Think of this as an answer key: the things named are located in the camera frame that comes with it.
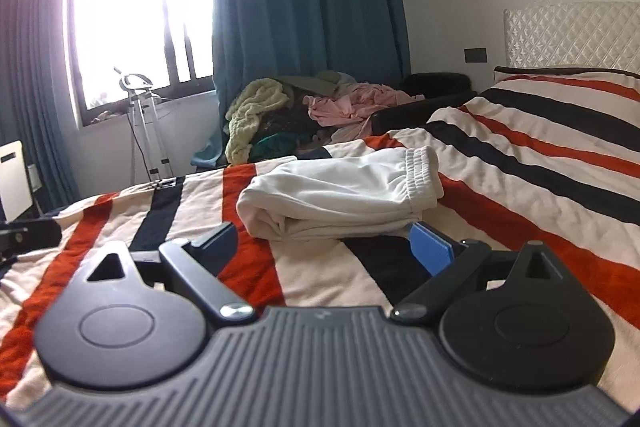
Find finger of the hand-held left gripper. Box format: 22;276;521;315
0;219;62;259

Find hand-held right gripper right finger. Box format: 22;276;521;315
392;221;564;323

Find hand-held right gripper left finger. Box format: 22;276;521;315
85;221;254;327

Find white pants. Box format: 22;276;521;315
236;145;445;242

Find dark patterned clothes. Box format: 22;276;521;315
260;87;332;148

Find pink clothes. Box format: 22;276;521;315
304;83;426;130

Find white chair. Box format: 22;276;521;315
0;139;44;223

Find blue cloth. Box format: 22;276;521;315
191;127;231;168

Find green garment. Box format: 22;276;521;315
250;133;299;162

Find striped blanket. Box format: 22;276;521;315
0;72;640;409

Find yellow-green knit blanket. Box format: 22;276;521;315
225;78;291;166

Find garment steamer stand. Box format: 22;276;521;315
112;67;181;186

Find blue curtain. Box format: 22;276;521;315
202;0;412;158
0;0;82;219

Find black sofa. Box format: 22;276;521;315
370;72;479;137

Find grey garment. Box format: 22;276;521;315
277;69;359;94

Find dark framed window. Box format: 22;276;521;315
65;0;217;128

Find white quilted headboard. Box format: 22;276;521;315
502;0;640;70

